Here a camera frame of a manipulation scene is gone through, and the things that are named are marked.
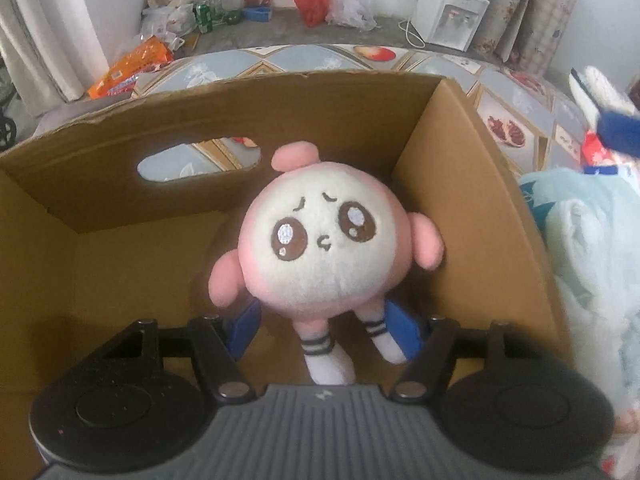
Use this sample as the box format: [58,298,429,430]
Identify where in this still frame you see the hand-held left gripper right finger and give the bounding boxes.
[385,300,548,406]

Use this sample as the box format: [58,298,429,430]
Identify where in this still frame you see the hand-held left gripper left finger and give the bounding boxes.
[100,300,262,406]

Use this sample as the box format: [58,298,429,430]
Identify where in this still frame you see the pink round plush toy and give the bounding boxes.
[208,141,446,386]

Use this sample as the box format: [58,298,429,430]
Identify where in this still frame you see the brown cardboard box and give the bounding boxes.
[0,71,566,480]

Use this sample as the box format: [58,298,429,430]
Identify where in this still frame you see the light blue fluffy blanket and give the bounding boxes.
[517,167,640,411]

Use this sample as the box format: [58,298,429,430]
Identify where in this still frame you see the red printed packet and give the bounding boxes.
[581,132,618,167]

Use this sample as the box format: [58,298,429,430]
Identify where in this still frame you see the fruit printed blanket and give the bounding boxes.
[132,44,601,183]

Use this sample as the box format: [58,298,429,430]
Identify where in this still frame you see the orange snack bag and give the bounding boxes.
[87,37,176,101]

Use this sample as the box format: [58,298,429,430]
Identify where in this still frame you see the white and blue plush toy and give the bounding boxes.
[569,65,640,157]

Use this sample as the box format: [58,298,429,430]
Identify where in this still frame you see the white plastic bags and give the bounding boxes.
[140,0,197,40]

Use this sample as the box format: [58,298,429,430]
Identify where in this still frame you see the white water dispenser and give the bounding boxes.
[410,0,491,52]

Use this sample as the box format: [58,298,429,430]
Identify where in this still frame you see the clear plastic bag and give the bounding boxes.
[326,0,378,31]

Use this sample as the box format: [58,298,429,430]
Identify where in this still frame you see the floral folded mat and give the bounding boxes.
[472,0,542,63]

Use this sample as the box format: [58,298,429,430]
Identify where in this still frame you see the red plastic bag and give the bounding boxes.
[291,0,331,28]

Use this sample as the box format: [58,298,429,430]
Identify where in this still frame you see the checkered folded mat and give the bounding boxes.
[520,0,583,78]

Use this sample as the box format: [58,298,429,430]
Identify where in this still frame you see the white curtain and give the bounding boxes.
[0,0,111,116]

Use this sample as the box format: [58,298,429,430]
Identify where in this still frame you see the white cable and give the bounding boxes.
[398,19,427,50]

